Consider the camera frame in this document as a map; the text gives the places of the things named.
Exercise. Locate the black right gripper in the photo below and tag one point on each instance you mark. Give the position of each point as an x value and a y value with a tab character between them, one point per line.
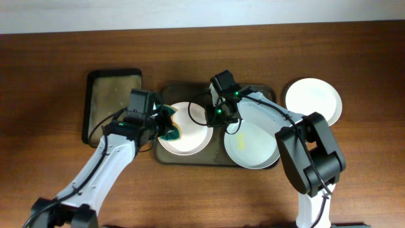
212	120

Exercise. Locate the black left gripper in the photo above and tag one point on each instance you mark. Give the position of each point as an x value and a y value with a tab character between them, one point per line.
164	114

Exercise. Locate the yellow green sponge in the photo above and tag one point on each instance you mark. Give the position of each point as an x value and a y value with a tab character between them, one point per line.
171	130

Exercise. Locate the pink plate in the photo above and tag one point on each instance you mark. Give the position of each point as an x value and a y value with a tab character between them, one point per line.
193	137

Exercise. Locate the cream white plate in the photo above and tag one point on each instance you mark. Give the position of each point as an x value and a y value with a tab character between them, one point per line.
309	95

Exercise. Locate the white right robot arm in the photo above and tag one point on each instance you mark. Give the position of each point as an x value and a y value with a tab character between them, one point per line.
311	157

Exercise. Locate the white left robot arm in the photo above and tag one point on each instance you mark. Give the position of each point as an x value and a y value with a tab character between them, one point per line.
122	139

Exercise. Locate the large dark serving tray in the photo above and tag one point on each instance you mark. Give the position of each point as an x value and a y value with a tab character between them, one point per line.
214	153

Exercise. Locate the small black water tray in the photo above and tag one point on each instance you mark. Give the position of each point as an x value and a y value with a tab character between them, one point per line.
107	91

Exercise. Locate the light green plate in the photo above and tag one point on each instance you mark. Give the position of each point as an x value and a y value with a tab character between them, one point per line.
249	146

